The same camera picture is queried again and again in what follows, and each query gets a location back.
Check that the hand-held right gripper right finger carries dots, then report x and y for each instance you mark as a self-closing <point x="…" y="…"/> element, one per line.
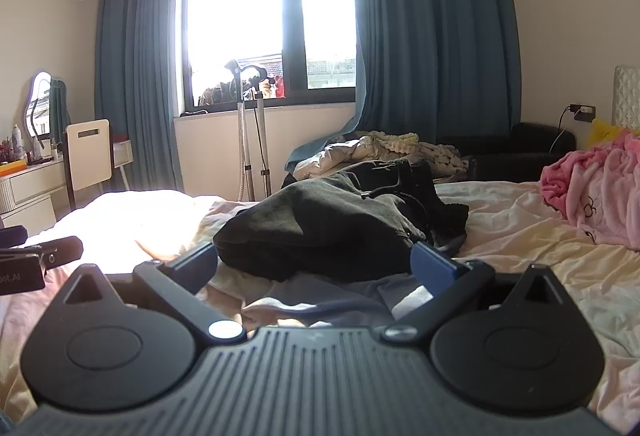
<point x="432" y="266"/>

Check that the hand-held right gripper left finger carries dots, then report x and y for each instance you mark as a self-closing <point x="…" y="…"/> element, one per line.
<point x="194" y="262"/>

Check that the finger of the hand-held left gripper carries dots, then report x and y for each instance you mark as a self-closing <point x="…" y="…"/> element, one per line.
<point x="12" y="237"/>
<point x="50" y="250"/>

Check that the black denim pants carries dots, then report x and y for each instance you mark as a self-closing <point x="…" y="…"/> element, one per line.
<point x="400" y="186"/>

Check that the dark grey pants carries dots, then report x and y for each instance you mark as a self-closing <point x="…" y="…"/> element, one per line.
<point x="325" y="226"/>

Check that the white vanity desk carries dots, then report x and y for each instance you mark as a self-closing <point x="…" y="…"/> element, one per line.
<point x="30" y="196"/>

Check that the orange box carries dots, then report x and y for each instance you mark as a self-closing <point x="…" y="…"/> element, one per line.
<point x="11" y="167"/>

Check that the white spray bottle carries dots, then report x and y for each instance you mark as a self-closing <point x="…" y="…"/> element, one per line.
<point x="17" y="140"/>

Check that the bed with pale sheet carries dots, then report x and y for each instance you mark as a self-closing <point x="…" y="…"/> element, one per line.
<point x="525" y="226"/>

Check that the white backed chair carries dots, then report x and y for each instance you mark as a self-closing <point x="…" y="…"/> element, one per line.
<point x="87" y="153"/>

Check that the cream knitted blanket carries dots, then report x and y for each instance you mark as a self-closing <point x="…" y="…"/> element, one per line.
<point x="420" y="148"/>

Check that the white side table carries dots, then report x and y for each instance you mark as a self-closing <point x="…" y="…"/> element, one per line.
<point x="122" y="155"/>

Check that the garment steamer stand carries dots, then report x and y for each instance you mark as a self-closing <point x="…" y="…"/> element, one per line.
<point x="242" y="140"/>

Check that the teal hanging cloth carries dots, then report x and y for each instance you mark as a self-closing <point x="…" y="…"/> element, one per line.
<point x="60" y="110"/>

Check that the wavy vanity mirror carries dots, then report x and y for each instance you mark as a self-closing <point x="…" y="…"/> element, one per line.
<point x="40" y="100"/>

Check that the metal tripod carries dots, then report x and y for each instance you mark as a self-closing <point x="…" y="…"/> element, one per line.
<point x="262" y="140"/>

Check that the black sofa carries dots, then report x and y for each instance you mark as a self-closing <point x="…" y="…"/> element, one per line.
<point x="525" y="150"/>

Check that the pink blanket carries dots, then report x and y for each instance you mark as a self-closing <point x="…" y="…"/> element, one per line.
<point x="605" y="186"/>

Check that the blue curtain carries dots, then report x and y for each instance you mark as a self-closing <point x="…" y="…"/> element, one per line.
<point x="430" y="30"/>
<point x="135" y="65"/>

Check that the yellow pillow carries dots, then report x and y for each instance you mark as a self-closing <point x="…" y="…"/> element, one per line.
<point x="602" y="130"/>

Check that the dark framed window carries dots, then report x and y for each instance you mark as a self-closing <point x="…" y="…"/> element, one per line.
<point x="235" y="15"/>

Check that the white padded headboard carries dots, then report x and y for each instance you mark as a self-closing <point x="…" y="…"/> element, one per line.
<point x="627" y="95"/>

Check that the wall socket with charger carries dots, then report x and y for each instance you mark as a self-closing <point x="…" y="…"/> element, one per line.
<point x="582" y="110"/>

